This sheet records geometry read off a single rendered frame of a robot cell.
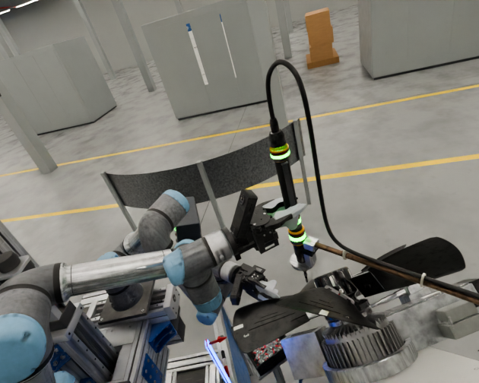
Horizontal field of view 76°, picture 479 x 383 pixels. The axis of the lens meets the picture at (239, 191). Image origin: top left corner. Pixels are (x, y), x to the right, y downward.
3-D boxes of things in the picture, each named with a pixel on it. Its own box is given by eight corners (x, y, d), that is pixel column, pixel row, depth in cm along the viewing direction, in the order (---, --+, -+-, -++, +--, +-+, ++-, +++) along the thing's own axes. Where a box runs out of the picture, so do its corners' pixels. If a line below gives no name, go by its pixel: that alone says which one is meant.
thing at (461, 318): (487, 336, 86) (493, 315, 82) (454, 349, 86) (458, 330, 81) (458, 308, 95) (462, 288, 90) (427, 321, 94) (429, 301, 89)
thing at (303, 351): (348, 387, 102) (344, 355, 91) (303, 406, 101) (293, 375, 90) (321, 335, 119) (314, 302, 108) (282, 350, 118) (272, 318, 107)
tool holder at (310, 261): (326, 260, 86) (322, 234, 81) (313, 277, 82) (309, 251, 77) (299, 249, 92) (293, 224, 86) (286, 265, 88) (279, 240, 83)
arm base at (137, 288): (107, 314, 135) (96, 300, 130) (117, 287, 148) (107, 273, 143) (139, 307, 134) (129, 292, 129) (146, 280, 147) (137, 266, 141)
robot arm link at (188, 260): (170, 275, 76) (157, 250, 71) (210, 254, 78) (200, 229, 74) (177, 297, 69) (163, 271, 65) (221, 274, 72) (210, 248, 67)
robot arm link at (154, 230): (137, 229, 95) (220, 327, 113) (157, 207, 103) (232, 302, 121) (117, 235, 102) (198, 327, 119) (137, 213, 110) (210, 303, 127)
